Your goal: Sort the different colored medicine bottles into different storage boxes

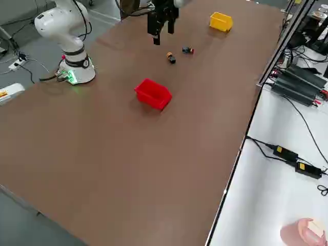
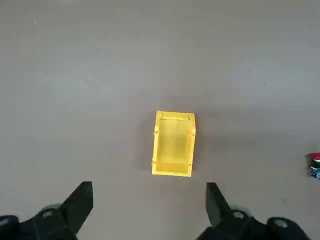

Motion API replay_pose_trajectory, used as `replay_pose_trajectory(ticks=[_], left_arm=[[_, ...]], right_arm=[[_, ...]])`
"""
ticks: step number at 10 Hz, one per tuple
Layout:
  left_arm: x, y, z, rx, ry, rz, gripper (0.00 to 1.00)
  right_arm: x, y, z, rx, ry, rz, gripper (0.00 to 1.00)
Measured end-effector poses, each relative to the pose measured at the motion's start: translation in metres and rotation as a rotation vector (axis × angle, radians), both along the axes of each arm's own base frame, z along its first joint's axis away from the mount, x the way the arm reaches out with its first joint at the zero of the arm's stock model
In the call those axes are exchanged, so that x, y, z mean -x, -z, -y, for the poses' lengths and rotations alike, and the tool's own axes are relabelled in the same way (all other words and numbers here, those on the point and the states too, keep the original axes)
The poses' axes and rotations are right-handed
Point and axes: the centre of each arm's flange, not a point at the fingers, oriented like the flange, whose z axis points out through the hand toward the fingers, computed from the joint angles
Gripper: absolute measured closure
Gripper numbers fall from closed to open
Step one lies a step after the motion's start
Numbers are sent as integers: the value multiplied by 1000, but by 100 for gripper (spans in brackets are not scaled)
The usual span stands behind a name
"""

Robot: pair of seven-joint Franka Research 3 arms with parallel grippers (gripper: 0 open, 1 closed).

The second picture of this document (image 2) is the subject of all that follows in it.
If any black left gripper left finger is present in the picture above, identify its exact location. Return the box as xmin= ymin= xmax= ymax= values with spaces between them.
xmin=0 ymin=181 xmax=94 ymax=240

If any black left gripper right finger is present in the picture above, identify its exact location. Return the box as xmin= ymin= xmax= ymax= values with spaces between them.
xmin=194 ymin=181 xmax=315 ymax=240

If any yellow plastic storage box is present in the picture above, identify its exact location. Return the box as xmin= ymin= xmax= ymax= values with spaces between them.
xmin=151 ymin=110 xmax=197 ymax=178

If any red cap medicine bottle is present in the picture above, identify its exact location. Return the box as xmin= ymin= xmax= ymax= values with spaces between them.
xmin=306 ymin=152 xmax=320 ymax=180

